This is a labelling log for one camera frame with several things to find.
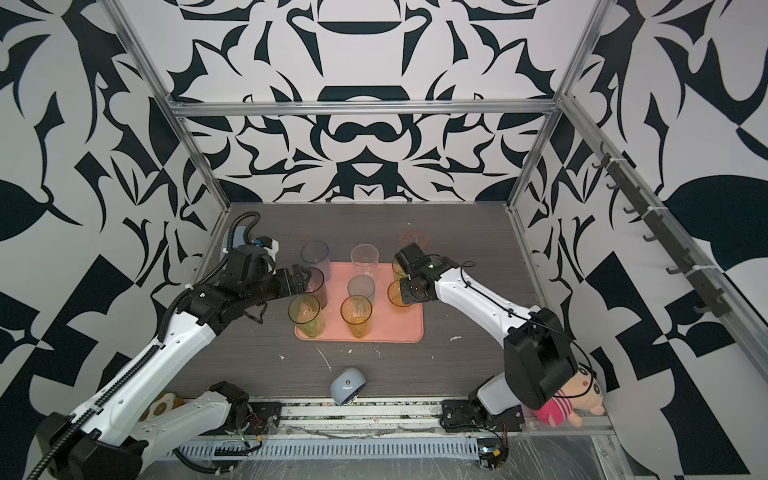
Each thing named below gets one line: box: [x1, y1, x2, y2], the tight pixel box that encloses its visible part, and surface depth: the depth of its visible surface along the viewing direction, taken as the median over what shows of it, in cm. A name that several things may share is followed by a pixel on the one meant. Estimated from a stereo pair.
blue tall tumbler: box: [301, 240, 332, 282], surface depth 91 cm
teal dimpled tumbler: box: [347, 275, 376, 304], surface depth 87 cm
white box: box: [514, 304, 541, 319], surface depth 48 cm
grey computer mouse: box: [330, 368, 367, 406], surface depth 74 cm
